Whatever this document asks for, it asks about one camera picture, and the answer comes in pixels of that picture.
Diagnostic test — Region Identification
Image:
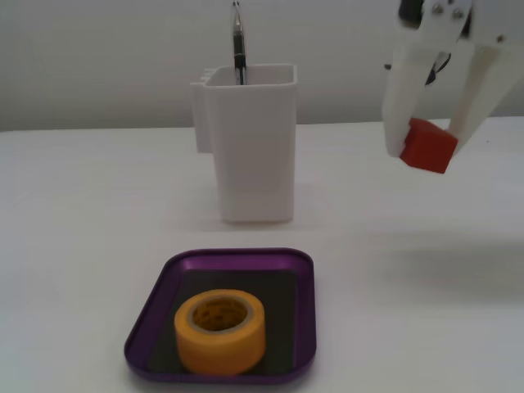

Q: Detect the black clear ballpoint pen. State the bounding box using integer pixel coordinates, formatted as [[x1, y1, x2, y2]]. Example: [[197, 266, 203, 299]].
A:
[[229, 1, 246, 86]]

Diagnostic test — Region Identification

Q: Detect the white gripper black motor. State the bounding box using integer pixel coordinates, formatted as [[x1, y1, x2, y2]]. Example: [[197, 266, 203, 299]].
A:
[[382, 0, 524, 159]]

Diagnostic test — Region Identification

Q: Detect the white plastic box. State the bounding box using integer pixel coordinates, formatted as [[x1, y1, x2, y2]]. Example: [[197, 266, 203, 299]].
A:
[[189, 63, 298, 224]]

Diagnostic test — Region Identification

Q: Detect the yellow tape roll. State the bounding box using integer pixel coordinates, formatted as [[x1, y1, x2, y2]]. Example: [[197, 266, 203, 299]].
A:
[[174, 288, 266, 377]]

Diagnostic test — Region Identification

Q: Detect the red cube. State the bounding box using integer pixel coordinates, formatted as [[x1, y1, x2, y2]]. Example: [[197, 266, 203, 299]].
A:
[[399, 118, 459, 174]]

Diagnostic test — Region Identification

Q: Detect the purple metal tray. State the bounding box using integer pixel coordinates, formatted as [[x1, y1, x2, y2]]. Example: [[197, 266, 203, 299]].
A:
[[124, 246, 318, 385]]

